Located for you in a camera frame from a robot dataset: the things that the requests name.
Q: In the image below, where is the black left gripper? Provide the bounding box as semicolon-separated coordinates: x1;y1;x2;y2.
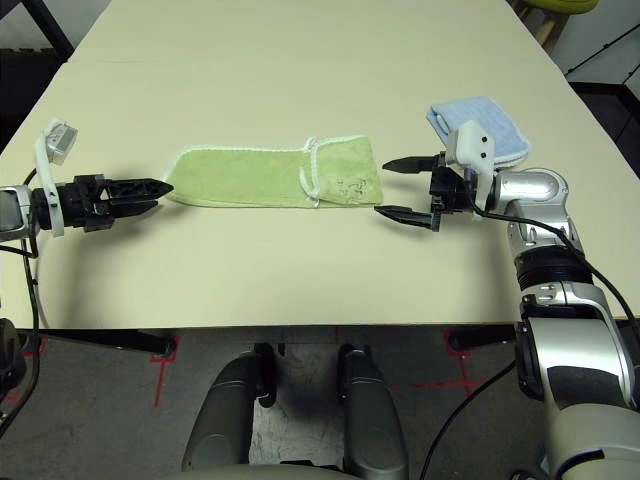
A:
54;173;175;234

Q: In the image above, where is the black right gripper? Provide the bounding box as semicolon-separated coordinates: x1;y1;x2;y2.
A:
373;149;484;234

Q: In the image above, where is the folded light blue towel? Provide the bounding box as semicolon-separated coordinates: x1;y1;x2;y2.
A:
425;96;531;169

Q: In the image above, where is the green towel with white trim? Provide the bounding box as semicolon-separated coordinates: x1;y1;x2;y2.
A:
163;134;385;210

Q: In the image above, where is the grey right robot leg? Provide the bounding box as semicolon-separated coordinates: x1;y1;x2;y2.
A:
337;343;409;476

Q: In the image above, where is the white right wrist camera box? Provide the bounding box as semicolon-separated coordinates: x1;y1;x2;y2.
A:
446;119;499;221

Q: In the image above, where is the long black power cable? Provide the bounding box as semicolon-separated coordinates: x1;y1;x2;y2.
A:
418;357;519;480

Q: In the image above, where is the lime green chair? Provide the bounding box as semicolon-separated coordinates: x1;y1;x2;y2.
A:
509;0;599;51

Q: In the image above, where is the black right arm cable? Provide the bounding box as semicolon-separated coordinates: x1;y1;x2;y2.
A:
472;207;640;326

